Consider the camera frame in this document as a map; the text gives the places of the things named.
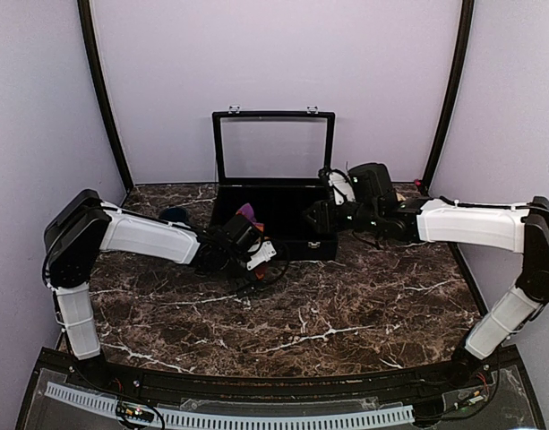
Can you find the dark blue cup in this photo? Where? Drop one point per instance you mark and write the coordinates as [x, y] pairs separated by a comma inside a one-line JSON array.
[[175, 214]]

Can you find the maroon orange purple sock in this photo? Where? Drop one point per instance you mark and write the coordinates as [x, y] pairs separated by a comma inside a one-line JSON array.
[[249, 212]]

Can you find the black frame post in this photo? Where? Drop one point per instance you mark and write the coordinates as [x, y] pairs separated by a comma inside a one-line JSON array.
[[100, 89], [451, 94]]

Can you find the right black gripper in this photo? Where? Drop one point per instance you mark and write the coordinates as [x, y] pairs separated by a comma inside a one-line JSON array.
[[326, 221]]

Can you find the left black frame post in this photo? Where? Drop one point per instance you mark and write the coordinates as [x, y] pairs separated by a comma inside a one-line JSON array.
[[100, 89]]

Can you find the right black frame post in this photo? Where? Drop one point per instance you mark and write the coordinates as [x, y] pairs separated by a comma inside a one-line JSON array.
[[451, 94]]

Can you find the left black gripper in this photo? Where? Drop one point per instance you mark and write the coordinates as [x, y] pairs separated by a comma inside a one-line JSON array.
[[242, 286]]

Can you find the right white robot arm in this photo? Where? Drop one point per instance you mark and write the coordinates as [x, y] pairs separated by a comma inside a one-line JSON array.
[[521, 228]]

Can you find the black storage box with lid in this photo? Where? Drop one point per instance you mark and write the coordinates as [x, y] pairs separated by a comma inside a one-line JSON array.
[[270, 159]]

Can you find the black front rail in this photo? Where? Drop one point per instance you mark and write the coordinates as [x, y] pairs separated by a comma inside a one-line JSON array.
[[153, 385]]

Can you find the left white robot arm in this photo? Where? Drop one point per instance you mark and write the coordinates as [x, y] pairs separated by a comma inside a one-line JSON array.
[[89, 226]]

